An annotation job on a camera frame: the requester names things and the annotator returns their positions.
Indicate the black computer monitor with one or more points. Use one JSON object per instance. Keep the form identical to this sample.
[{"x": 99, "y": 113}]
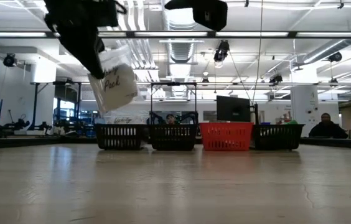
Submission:
[{"x": 233, "y": 109}]

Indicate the black slotted plastic basket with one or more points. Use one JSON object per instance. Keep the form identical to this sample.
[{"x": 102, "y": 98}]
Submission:
[
  {"x": 119, "y": 137},
  {"x": 173, "y": 137},
  {"x": 278, "y": 137}
]

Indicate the red slotted plastic basket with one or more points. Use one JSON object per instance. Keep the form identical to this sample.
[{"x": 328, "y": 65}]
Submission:
[{"x": 225, "y": 135}]

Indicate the black overhead camera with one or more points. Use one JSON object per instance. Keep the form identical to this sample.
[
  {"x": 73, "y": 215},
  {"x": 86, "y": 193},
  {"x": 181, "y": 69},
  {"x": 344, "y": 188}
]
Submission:
[{"x": 222, "y": 51}]

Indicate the black ceiling spotlight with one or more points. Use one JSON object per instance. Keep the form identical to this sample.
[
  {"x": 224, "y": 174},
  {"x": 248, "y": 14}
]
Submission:
[
  {"x": 276, "y": 79},
  {"x": 9, "y": 60},
  {"x": 335, "y": 56}
]

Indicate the black background robot arm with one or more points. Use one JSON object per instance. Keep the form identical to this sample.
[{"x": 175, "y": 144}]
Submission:
[
  {"x": 10, "y": 127},
  {"x": 189, "y": 118},
  {"x": 157, "y": 118}
]

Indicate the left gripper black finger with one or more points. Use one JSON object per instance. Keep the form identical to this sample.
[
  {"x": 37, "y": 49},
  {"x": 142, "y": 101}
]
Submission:
[{"x": 83, "y": 46}]

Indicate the black metal rig frame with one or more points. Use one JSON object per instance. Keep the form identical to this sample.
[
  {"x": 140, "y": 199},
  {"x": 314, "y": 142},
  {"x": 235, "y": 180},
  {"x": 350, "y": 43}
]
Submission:
[{"x": 211, "y": 34}]

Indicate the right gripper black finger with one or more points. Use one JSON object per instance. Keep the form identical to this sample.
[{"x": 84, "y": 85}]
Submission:
[{"x": 180, "y": 4}]

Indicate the person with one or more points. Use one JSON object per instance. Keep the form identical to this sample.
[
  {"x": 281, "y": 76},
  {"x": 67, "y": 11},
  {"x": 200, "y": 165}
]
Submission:
[
  {"x": 328, "y": 130},
  {"x": 170, "y": 119}
]

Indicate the black background rig frame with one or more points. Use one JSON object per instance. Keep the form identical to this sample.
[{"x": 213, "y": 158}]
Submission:
[
  {"x": 35, "y": 105},
  {"x": 173, "y": 83}
]

